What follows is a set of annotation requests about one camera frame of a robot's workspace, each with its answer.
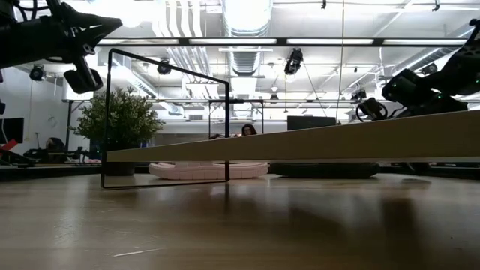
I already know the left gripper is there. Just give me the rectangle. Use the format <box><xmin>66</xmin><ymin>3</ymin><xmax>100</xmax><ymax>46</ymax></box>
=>
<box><xmin>35</xmin><ymin>2</ymin><xmax>123</xmax><ymax>64</ymax></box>

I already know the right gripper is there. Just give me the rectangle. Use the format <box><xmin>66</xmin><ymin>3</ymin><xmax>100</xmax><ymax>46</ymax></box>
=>
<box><xmin>397</xmin><ymin>95</ymin><xmax>469</xmax><ymax>119</ymax></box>

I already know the black slide sandal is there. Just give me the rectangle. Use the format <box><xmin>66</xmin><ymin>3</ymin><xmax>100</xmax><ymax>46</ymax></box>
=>
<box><xmin>268</xmin><ymin>161</ymin><xmax>381</xmax><ymax>180</ymax></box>

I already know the pink slide sandal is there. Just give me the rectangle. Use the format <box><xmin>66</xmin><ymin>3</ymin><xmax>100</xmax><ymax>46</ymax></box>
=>
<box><xmin>148</xmin><ymin>160</ymin><xmax>269</xmax><ymax>182</ymax></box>

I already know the black ceiling spotlight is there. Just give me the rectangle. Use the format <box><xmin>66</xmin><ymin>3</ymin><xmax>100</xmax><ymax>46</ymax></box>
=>
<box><xmin>28</xmin><ymin>64</ymin><xmax>47</xmax><ymax>82</ymax></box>
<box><xmin>157</xmin><ymin>58</ymin><xmax>173</xmax><ymax>76</ymax></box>
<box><xmin>283</xmin><ymin>47</ymin><xmax>305</xmax><ymax>76</ymax></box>

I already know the green potted plant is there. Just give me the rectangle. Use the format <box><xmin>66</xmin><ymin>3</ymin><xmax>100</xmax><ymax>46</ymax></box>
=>
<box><xmin>70</xmin><ymin>85</ymin><xmax>166</xmax><ymax>177</ymax></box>

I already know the black computer monitor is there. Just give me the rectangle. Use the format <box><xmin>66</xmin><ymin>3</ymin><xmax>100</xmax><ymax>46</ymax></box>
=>
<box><xmin>286</xmin><ymin>115</ymin><xmax>338</xmax><ymax>132</ymax></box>

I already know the black flat screen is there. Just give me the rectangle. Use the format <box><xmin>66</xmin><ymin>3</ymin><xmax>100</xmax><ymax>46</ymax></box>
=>
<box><xmin>0</xmin><ymin>117</ymin><xmax>26</xmax><ymax>146</ymax></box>

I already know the overhead led light bar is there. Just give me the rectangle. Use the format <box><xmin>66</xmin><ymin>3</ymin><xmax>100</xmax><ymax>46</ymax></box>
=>
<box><xmin>96</xmin><ymin>36</ymin><xmax>470</xmax><ymax>47</ymax></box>

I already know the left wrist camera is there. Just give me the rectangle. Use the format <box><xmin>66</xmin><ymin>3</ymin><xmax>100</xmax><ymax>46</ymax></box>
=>
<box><xmin>62</xmin><ymin>55</ymin><xmax>104</xmax><ymax>95</ymax></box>

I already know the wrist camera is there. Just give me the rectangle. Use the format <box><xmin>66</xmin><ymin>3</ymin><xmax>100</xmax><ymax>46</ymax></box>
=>
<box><xmin>62</xmin><ymin>55</ymin><xmax>104</xmax><ymax>95</ymax></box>
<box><xmin>355</xmin><ymin>96</ymin><xmax>389</xmax><ymax>123</ymax></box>

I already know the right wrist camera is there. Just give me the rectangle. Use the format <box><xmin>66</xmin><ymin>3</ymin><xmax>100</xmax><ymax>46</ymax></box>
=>
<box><xmin>355</xmin><ymin>96</ymin><xmax>389</xmax><ymax>123</ymax></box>

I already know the wooden shelf with wire frame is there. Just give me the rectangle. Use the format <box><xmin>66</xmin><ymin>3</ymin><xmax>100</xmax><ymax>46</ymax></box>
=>
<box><xmin>100</xmin><ymin>47</ymin><xmax>480</xmax><ymax>191</ymax></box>

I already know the silver ventilation duct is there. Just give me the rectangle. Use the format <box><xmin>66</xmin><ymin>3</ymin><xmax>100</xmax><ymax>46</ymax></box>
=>
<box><xmin>220</xmin><ymin>0</ymin><xmax>275</xmax><ymax>76</ymax></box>

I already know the black aluminium table frame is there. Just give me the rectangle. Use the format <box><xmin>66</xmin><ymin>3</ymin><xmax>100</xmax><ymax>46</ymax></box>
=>
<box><xmin>0</xmin><ymin>163</ymin><xmax>480</xmax><ymax>182</ymax></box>

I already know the black metal station frame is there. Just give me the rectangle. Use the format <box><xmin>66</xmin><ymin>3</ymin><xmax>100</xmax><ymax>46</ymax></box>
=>
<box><xmin>208</xmin><ymin>98</ymin><xmax>265</xmax><ymax>140</ymax></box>

